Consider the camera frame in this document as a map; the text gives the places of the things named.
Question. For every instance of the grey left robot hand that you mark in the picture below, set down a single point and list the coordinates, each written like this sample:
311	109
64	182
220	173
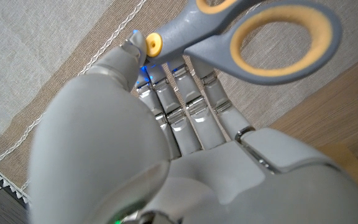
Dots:
104	140

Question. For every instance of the grey orange scissors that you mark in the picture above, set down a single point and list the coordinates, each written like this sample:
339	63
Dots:
191	31

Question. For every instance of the black triangle-patterned trim strip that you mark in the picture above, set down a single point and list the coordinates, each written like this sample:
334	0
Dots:
2	183

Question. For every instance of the beige striped curtain backdrop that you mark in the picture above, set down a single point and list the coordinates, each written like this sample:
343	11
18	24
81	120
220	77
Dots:
42	46

